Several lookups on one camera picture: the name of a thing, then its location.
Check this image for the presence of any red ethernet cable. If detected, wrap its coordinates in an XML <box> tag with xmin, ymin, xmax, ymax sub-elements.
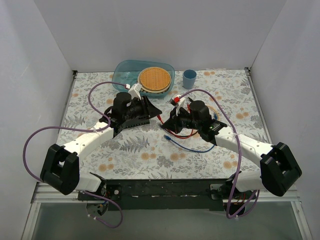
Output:
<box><xmin>156</xmin><ymin>115</ymin><xmax>201</xmax><ymax>140</ymax></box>

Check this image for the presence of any black network switch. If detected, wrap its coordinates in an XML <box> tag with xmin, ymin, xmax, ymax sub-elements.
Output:
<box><xmin>110</xmin><ymin>118</ymin><xmax>150</xmax><ymax>138</ymax></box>

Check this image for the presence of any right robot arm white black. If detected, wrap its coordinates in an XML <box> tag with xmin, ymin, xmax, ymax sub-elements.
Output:
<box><xmin>161</xmin><ymin>97</ymin><xmax>302</xmax><ymax>199</ymax></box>

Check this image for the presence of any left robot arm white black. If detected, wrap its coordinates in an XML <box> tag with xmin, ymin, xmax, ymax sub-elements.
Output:
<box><xmin>40</xmin><ymin>92</ymin><xmax>162</xmax><ymax>200</ymax></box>

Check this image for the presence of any woven wicker round plate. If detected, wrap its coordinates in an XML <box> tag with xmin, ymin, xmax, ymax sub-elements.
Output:
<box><xmin>137</xmin><ymin>67</ymin><xmax>173</xmax><ymax>94</ymax></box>

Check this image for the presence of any teal plastic tub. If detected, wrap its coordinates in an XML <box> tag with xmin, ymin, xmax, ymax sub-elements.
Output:
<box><xmin>112</xmin><ymin>60</ymin><xmax>175</xmax><ymax>99</ymax></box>

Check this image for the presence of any floral table mat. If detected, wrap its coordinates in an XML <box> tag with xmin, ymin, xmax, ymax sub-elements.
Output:
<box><xmin>57</xmin><ymin>69</ymin><xmax>269</xmax><ymax>179</ymax></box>

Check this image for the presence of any blue plastic cup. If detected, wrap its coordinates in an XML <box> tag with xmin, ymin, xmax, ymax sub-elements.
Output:
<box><xmin>182</xmin><ymin>69</ymin><xmax>197</xmax><ymax>90</ymax></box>

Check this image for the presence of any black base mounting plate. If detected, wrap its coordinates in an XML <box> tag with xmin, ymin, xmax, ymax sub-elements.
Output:
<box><xmin>77</xmin><ymin>178</ymin><xmax>232</xmax><ymax>211</ymax></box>

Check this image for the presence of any yellow ethernet cable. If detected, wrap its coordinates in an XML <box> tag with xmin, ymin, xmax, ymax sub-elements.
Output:
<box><xmin>207</xmin><ymin>105</ymin><xmax>221</xmax><ymax>121</ymax></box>

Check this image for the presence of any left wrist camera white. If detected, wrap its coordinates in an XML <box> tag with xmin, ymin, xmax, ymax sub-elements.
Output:
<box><xmin>128</xmin><ymin>83</ymin><xmax>142</xmax><ymax>100</ymax></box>

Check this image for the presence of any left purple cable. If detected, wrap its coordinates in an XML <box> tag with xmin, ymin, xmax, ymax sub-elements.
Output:
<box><xmin>22</xmin><ymin>81</ymin><xmax>131</xmax><ymax>183</ymax></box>

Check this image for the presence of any purple cable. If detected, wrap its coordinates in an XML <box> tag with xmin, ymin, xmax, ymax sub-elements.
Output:
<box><xmin>178</xmin><ymin>88</ymin><xmax>260</xmax><ymax>220</ymax></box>
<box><xmin>22</xmin><ymin>81</ymin><xmax>131</xmax><ymax>183</ymax></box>

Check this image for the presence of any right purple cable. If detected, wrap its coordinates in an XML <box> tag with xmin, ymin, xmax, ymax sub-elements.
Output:
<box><xmin>178</xmin><ymin>88</ymin><xmax>260</xmax><ymax>220</ymax></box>

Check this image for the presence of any aluminium frame rail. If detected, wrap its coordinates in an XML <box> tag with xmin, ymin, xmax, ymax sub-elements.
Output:
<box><xmin>31</xmin><ymin>183</ymin><xmax>301</xmax><ymax>203</ymax></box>

